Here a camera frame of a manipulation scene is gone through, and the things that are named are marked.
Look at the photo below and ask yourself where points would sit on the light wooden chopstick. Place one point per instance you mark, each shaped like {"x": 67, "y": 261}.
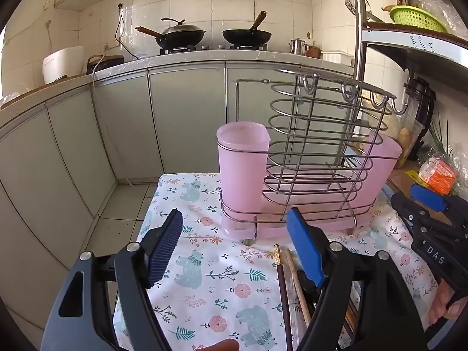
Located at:
{"x": 292, "y": 263}

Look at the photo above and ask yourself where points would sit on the dark chopstick with gold band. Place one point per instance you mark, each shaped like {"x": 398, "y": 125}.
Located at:
{"x": 283, "y": 299}

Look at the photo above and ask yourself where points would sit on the orange food packet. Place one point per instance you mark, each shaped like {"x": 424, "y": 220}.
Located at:
{"x": 440, "y": 175}

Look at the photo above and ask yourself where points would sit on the person's left hand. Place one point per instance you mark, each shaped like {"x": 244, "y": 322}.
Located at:
{"x": 225, "y": 345}

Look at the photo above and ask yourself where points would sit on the brown wooden board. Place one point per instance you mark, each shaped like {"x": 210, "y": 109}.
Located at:
{"x": 402, "y": 182}

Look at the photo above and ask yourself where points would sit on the metal kitchen shelf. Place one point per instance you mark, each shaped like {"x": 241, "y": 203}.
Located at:
{"x": 402, "y": 40}

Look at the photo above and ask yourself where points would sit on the steel kettle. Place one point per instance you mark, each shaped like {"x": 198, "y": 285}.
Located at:
{"x": 298, "y": 47}

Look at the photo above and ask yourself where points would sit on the gas stove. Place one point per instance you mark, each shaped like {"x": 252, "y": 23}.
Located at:
{"x": 212, "y": 47}

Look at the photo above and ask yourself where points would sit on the clear plastic bag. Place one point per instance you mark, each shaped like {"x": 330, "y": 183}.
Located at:
{"x": 446, "y": 7}

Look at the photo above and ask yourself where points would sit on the black wok with lid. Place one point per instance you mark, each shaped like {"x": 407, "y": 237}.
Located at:
{"x": 182, "y": 34}

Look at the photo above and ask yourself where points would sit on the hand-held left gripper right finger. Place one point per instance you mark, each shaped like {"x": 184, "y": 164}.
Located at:
{"x": 305, "y": 245}

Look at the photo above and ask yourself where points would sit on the green plastic basket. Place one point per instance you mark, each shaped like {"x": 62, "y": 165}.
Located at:
{"x": 416, "y": 18}

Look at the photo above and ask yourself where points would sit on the person's right hand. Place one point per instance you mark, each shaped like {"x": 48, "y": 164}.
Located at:
{"x": 448, "y": 305}

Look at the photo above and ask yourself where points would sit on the pink plastic cup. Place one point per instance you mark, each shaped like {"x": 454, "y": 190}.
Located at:
{"x": 384, "y": 168}
{"x": 241, "y": 175}

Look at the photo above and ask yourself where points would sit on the black blender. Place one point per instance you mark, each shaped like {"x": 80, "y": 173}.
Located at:
{"x": 426, "y": 109}

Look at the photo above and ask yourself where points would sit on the white rice cooker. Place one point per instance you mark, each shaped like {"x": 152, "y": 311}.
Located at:
{"x": 62, "y": 65}

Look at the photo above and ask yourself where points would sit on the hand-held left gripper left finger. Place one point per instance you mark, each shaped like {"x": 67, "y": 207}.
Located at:
{"x": 164, "y": 252}

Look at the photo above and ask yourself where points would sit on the brown ceramic pot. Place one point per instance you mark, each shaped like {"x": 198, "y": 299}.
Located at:
{"x": 314, "y": 52}

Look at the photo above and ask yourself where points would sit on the pink plastic drip tray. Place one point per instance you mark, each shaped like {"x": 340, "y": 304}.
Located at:
{"x": 340, "y": 219}

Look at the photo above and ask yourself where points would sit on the black countertop appliance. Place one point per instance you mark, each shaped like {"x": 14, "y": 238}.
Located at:
{"x": 109, "y": 64}

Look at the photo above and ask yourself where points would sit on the floral bear print tablecloth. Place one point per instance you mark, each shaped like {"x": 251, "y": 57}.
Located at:
{"x": 219, "y": 263}

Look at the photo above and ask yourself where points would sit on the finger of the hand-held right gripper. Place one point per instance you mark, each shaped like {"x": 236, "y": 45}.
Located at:
{"x": 409, "y": 212}
{"x": 429, "y": 198}

